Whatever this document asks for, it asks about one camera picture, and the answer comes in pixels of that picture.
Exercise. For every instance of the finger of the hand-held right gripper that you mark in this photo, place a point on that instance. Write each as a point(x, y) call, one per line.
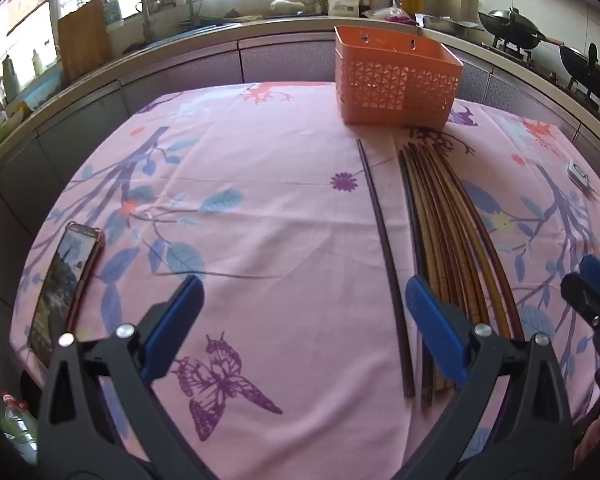
point(599, 270)
point(582, 295)

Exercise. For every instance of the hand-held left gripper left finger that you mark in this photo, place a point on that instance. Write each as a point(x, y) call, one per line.
point(175, 327)

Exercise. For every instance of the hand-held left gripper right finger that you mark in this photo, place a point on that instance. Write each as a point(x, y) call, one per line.
point(435, 330)

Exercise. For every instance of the single dark chopstick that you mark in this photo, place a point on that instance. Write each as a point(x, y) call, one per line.
point(386, 255)

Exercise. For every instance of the bundle of wooden chopsticks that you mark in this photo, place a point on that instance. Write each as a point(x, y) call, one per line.
point(430, 220)

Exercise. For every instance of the orange plastic basket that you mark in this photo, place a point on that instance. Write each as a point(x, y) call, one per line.
point(395, 85)

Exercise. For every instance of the small white round-button device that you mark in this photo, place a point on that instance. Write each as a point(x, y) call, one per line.
point(578, 172)

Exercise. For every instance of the pink floral tablecloth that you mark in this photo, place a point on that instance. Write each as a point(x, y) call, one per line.
point(280, 210)

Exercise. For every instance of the clear plastic water bottle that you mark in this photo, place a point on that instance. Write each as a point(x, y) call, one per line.
point(17, 420)

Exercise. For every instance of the black wok with lid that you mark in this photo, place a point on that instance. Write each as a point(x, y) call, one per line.
point(587, 75)

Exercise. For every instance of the black gas stove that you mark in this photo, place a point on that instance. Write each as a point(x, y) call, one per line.
point(545, 62)

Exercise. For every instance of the steel basin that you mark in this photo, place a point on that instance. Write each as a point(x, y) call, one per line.
point(447, 24)

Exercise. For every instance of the pale green bottle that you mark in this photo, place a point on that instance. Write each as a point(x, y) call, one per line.
point(10, 80)

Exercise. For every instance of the small white bottle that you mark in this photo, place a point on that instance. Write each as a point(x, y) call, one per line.
point(38, 62)

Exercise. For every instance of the wooden cutting board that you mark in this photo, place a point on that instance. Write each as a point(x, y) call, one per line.
point(82, 40)

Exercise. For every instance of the clear plastic bag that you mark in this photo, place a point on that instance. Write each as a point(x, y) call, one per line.
point(390, 14)

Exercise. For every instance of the blue white detergent bottle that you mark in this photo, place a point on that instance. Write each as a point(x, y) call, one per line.
point(114, 10)

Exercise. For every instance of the white radish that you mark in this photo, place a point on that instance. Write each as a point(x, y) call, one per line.
point(287, 6)

